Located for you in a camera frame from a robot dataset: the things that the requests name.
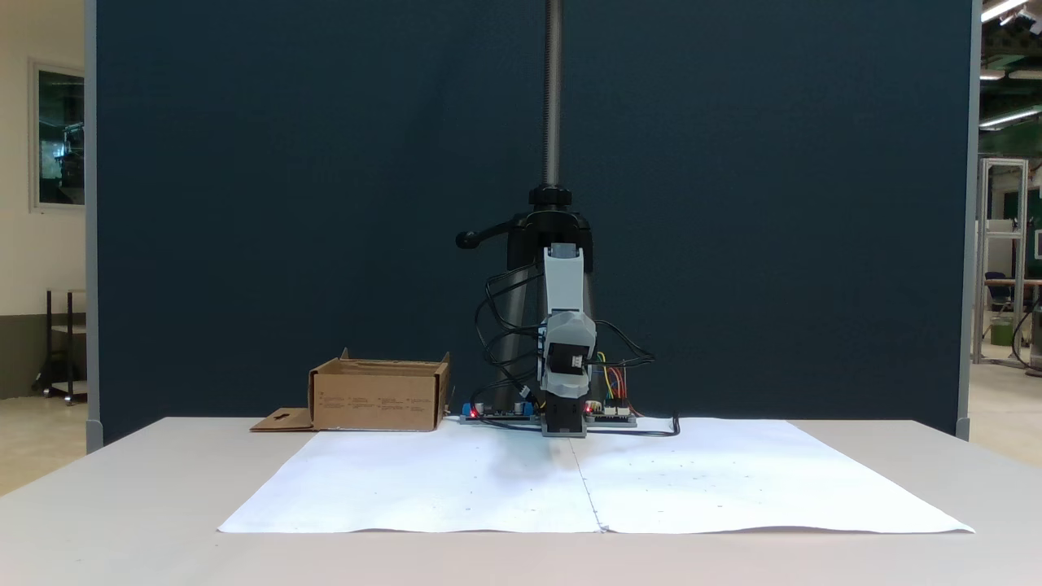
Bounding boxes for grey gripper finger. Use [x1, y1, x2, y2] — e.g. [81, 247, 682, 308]
[542, 373, 589, 400]

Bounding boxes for blue circuit board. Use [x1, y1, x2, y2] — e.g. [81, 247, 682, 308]
[458, 398, 540, 425]

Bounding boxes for large white paper sheet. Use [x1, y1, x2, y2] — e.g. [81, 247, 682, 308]
[217, 417, 976, 536]

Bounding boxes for dark blue partition panel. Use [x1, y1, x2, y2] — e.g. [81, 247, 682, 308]
[85, 0, 983, 453]

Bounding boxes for brown cardboard box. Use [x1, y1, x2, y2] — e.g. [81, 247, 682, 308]
[250, 348, 452, 433]

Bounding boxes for black shelf cart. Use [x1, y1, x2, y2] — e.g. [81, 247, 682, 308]
[32, 287, 89, 406]

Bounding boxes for circuit board with coloured wires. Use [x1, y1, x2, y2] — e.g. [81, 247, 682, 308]
[586, 350, 638, 427]

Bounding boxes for black gripper motor cable loop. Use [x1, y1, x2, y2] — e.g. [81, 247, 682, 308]
[594, 319, 657, 369]

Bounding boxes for black elbow motor cable loops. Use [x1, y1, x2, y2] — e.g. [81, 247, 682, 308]
[471, 267, 545, 418]

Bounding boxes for long black power cable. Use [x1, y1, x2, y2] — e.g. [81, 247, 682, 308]
[604, 414, 681, 439]

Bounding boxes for black camera tripod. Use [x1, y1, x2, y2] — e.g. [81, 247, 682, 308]
[454, 0, 600, 418]

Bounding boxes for aluminium frame rack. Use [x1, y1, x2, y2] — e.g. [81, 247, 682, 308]
[972, 156, 1031, 369]

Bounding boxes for framed wall window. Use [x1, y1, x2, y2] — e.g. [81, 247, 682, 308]
[30, 60, 87, 214]

